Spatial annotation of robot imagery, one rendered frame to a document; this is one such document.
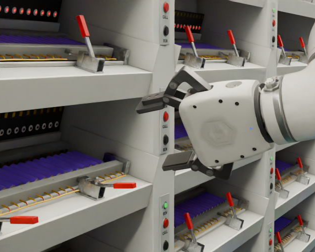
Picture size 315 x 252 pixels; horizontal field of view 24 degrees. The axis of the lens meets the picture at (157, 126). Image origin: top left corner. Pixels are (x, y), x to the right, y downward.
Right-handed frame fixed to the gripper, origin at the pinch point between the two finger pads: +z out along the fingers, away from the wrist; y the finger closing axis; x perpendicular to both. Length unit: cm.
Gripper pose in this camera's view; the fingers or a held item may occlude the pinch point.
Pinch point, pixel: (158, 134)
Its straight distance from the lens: 97.3
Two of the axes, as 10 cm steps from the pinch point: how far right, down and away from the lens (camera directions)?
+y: 3.7, 8.3, 4.1
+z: -8.8, 1.8, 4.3
